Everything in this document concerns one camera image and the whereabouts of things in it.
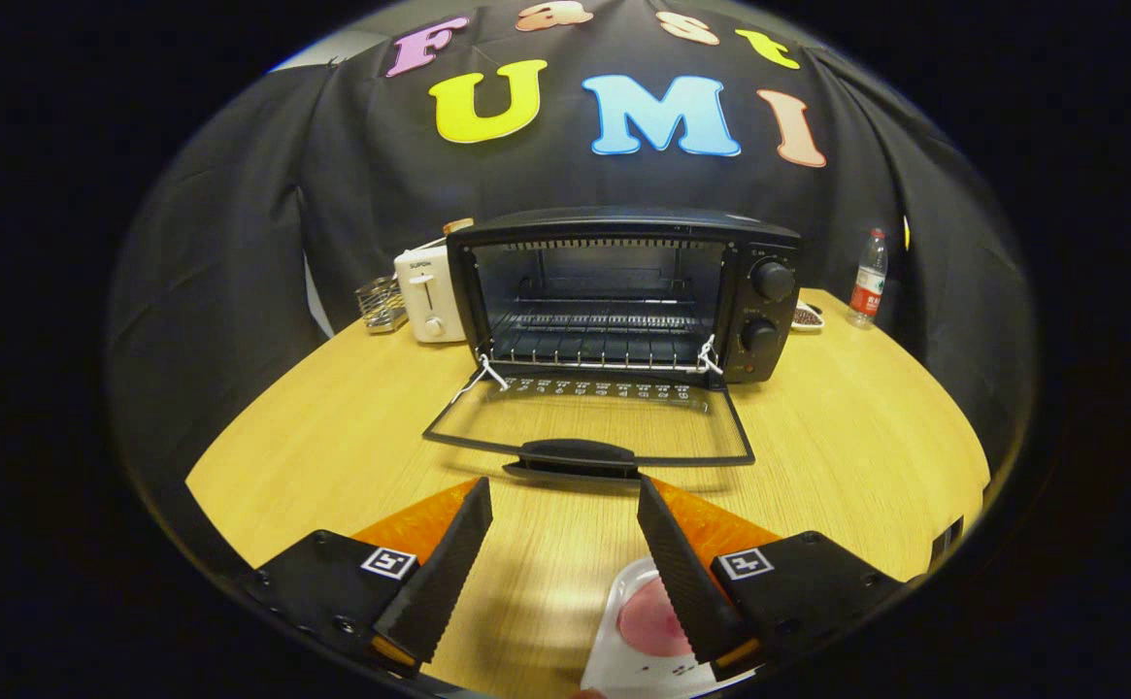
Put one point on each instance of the black oven knob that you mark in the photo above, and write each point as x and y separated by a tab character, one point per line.
759	336
774	280

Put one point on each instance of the white square plate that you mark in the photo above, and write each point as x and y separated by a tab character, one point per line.
623	665

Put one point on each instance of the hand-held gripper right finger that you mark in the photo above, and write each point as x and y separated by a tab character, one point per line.
686	582

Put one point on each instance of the brown bread slice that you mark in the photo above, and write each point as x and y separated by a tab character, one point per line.
458	226

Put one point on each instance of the red label plastic bottle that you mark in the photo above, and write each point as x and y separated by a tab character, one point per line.
868	286

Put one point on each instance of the white bread toaster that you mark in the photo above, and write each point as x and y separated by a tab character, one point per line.
424	291

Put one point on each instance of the pink ham slice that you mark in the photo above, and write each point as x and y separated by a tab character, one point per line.
648	621

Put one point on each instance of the white divided bean dish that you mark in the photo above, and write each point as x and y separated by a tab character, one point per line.
808	317

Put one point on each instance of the glass toaster oven door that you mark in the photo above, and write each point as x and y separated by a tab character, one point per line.
575	454

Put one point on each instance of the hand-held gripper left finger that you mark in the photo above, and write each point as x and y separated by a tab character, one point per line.
449	573

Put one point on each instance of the black toaster oven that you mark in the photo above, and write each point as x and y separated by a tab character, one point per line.
623	225

